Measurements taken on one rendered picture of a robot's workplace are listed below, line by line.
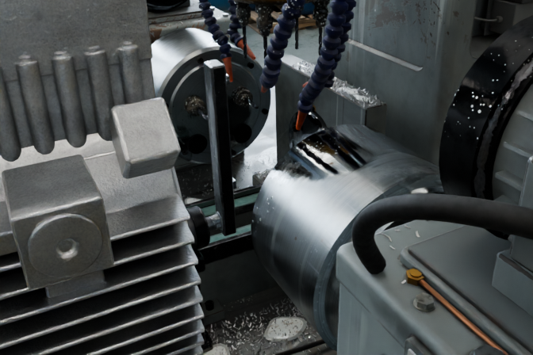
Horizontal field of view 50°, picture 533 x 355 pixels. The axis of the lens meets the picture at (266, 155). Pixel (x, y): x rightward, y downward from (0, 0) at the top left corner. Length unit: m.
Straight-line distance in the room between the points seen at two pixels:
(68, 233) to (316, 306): 0.47
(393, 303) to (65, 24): 0.34
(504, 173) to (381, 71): 0.62
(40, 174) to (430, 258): 0.35
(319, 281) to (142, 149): 0.43
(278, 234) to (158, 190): 0.46
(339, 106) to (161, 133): 0.71
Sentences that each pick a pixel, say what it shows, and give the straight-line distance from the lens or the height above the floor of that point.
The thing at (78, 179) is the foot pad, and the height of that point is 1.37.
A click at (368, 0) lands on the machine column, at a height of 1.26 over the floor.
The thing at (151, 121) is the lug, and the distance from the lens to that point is 0.23.
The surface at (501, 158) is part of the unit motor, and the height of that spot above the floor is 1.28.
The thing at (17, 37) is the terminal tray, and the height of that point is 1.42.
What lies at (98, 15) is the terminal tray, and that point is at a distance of 0.23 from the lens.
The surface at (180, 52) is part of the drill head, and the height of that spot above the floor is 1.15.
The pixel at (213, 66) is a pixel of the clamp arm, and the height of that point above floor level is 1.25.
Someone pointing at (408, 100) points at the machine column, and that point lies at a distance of 0.98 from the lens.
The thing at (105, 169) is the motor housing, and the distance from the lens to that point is 0.24.
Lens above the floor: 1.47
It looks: 27 degrees down
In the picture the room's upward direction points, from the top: 2 degrees counter-clockwise
